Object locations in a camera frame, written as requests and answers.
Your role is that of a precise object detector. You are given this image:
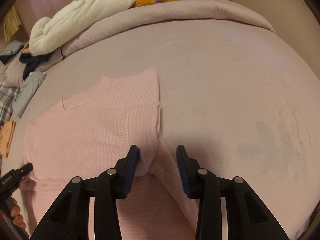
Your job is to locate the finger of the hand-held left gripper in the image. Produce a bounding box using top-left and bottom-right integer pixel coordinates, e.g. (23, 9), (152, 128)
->
(14, 163), (34, 179)

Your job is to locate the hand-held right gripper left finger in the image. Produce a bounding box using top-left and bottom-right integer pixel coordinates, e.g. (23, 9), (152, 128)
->
(29, 145), (140, 240)

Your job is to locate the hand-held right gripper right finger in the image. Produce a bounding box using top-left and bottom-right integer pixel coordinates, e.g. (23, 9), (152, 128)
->
(176, 145), (290, 240)

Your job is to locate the pink sweater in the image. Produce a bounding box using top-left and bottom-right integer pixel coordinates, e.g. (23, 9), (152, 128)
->
(24, 69), (200, 240)

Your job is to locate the person's left hand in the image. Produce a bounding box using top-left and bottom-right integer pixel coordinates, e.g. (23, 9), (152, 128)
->
(9, 198), (26, 229)

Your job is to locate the folded orange garment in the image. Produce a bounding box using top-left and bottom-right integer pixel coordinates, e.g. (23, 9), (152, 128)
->
(0, 121), (17, 158)

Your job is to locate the folded grey-blue garment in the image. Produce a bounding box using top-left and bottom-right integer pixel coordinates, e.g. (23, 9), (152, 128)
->
(12, 71), (47, 118)

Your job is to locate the mauve pillow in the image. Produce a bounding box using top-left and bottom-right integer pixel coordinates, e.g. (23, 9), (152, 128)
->
(4, 55), (33, 88)

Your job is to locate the navy garment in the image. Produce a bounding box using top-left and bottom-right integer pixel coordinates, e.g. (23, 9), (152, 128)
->
(19, 54), (47, 80)

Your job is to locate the striped blue cloth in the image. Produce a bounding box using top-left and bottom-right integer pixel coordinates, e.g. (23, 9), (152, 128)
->
(0, 41), (24, 57)

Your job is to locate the yellow pleated hanging cloth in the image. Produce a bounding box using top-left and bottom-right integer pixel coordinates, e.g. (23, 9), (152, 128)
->
(4, 6), (22, 42)

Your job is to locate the mauve duvet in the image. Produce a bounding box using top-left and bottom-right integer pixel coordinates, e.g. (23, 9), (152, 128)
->
(60, 0), (275, 60)

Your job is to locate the white goose plush toy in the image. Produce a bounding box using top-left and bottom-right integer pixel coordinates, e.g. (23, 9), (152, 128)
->
(29, 0), (181, 57)

